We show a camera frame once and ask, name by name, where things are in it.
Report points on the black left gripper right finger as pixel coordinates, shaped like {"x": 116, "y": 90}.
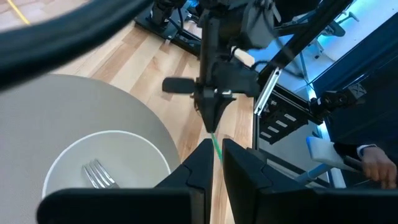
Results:
{"x": 280, "y": 199}

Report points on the person's hand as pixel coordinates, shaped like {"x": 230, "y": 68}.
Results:
{"x": 379, "y": 168}

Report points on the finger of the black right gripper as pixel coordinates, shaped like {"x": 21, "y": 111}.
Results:
{"x": 213, "y": 109}
{"x": 178, "y": 85}

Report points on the silver metal fork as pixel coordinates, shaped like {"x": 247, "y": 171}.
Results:
{"x": 99, "y": 175}

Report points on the person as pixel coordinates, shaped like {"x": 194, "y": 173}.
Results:
{"x": 367, "y": 109}

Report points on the round grey mat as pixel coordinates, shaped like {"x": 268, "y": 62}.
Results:
{"x": 46, "y": 118}

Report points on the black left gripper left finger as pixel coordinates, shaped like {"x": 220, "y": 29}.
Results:
{"x": 174, "y": 199}

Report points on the black box with white labels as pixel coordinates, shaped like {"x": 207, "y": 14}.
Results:
{"x": 281, "y": 118}

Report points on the white paper cup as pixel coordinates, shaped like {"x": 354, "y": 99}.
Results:
{"x": 130, "y": 155}

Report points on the white and blue chair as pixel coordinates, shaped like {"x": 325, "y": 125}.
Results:
{"x": 323, "y": 152}

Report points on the green plastic utensil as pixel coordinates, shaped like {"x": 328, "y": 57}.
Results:
{"x": 216, "y": 147}

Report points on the aluminium frame post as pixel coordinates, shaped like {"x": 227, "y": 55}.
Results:
{"x": 266, "y": 90}

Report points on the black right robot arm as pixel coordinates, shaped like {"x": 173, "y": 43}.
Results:
{"x": 224, "y": 25}

